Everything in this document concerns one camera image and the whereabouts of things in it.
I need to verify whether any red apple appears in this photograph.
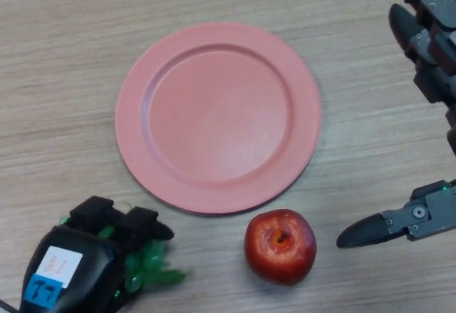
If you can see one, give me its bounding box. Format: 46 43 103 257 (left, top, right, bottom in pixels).
244 209 318 286

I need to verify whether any pink round plate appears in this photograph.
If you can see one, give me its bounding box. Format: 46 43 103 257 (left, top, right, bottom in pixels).
114 22 323 216

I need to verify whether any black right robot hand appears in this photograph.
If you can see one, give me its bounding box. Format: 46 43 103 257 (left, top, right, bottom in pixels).
336 0 456 249

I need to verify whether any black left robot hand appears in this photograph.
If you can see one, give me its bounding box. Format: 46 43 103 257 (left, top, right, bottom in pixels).
19 195 175 313

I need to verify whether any green plastic grape bunch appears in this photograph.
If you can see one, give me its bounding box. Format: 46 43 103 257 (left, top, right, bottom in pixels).
58 202 193 292

